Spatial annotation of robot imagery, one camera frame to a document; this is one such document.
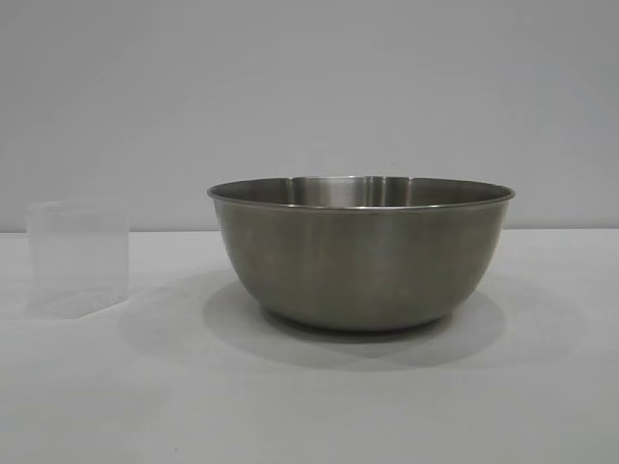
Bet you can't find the clear plastic measuring cup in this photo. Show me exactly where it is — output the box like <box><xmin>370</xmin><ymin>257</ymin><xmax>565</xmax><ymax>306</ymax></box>
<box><xmin>26</xmin><ymin>200</ymin><xmax>131</xmax><ymax>319</ymax></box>

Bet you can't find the stainless steel mixing bowl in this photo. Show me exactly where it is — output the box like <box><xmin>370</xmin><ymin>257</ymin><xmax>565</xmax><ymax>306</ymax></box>
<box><xmin>206</xmin><ymin>175</ymin><xmax>516</xmax><ymax>334</ymax></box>

